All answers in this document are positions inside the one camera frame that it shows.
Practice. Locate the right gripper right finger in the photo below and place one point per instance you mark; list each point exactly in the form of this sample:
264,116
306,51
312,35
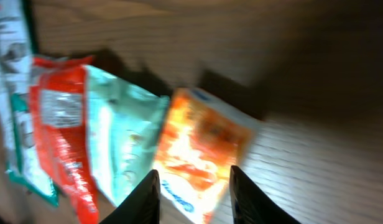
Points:
250,205

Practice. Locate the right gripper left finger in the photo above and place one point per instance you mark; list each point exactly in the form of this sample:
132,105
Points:
142,205

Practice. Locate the orange white small packet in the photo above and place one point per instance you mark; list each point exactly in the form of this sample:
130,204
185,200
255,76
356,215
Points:
201,139

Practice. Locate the teal white snack packet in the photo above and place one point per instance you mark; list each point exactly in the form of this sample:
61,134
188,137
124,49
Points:
123,126

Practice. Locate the red snack packet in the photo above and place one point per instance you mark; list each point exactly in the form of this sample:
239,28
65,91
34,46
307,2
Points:
57,105

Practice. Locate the green white snack bag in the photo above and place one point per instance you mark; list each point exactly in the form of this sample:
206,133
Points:
17,49

